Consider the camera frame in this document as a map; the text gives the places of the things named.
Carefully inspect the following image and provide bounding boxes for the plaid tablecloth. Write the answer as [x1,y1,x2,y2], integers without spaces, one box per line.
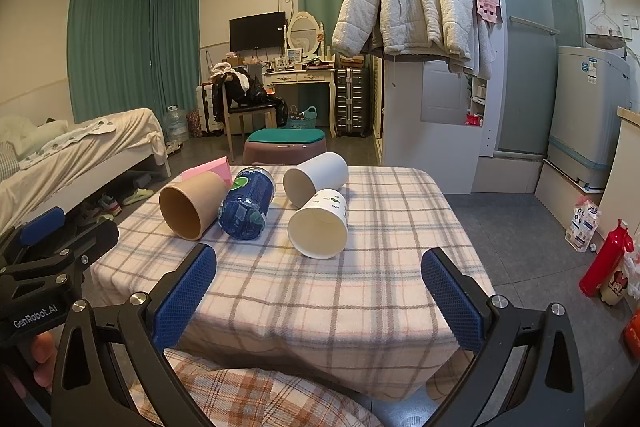
[90,164,496,404]

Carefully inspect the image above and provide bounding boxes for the white suitcase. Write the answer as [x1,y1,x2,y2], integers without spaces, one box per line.
[195,82,224,138]

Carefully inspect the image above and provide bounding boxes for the wide green curtain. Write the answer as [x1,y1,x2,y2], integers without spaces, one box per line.
[67,0,201,126]

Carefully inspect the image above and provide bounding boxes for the white washing machine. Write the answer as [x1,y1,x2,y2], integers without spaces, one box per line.
[546,45,632,194]

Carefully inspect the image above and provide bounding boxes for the green slipper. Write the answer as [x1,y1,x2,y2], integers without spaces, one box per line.
[122,187,155,206]

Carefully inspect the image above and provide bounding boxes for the white printed paper cup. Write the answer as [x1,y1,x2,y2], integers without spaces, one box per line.
[287,188,349,260]

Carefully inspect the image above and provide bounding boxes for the teal basket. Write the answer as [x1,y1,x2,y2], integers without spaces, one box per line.
[286,105,319,130]

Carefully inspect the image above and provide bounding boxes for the grey sneaker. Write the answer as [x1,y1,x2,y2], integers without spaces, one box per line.
[97,194,123,217]

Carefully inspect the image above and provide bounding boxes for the stool with green cushion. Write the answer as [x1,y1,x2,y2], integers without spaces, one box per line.
[242,138,329,166]

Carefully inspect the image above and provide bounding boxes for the blue plastic cup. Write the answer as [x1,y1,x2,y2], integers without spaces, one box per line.
[217,166,276,239]

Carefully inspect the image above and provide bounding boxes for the grey hanging garment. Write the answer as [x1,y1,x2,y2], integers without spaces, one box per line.
[449,14,497,78]

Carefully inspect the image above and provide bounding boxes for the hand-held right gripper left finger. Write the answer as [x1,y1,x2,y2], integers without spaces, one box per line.
[50,243,218,427]

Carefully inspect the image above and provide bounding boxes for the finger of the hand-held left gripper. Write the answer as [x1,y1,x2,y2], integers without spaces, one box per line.
[30,219,121,278]
[0,206,67,267]

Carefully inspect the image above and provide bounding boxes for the silver suitcase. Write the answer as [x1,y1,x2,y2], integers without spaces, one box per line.
[333,67,371,139]

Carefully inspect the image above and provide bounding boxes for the white vanity table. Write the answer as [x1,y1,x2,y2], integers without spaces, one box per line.
[261,66,337,139]

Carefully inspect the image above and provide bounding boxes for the black television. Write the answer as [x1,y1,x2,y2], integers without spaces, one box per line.
[229,12,287,53]

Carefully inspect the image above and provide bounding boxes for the pink box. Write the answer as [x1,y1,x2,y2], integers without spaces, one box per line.
[181,157,233,188]

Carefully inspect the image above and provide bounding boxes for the person's plaid pants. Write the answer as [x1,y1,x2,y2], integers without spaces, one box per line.
[129,347,387,427]

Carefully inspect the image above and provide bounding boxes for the oval vanity mirror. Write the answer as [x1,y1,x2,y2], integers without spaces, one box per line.
[287,11,324,58]

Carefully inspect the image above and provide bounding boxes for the white printed bag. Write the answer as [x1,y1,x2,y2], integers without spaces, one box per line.
[564,195,601,253]

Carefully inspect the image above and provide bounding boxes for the plain white cup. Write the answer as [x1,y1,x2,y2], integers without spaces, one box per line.
[283,151,349,208]

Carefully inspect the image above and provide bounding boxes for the wooden chair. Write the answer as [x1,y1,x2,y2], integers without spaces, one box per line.
[220,77,279,160]

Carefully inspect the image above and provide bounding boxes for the red bottle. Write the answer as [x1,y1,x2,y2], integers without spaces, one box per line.
[579,219,635,298]

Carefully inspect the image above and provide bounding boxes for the green seat cushion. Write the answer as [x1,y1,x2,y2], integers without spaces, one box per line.
[247,128,326,146]

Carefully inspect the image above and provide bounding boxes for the black jacket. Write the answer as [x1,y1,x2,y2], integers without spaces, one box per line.
[211,67,272,124]

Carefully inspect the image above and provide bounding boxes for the brown paper cup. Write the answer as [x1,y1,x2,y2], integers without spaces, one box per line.
[159,174,231,241]

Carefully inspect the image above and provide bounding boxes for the water jug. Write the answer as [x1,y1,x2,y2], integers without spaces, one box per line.
[164,105,191,144]

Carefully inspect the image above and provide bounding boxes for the bed with beige sheet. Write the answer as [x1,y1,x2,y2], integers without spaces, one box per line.
[0,108,172,235]

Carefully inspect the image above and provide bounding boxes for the frosted glass sliding door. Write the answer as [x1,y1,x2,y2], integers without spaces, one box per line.
[486,0,587,158]

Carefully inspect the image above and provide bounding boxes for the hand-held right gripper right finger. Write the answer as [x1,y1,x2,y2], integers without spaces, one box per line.
[420,247,588,427]

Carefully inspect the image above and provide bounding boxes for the cartoon print bag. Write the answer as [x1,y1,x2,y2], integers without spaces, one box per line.
[599,252,640,306]

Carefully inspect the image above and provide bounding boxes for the person's left hand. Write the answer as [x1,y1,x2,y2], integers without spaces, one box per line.
[12,331,57,401]

